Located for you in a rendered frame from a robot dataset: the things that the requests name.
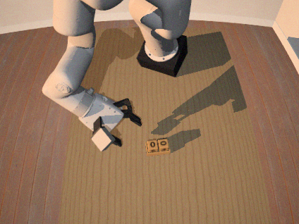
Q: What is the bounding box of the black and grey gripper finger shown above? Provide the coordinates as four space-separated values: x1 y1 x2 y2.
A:
112 135 122 147
114 98 142 126

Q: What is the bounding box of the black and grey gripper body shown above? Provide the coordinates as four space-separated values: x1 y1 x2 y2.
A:
79 93 124 132

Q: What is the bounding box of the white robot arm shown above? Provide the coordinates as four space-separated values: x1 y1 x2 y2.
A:
42 0 192 151

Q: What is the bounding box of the orange calendar cube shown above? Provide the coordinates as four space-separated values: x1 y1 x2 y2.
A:
158 139 169 151
147 140 158 153

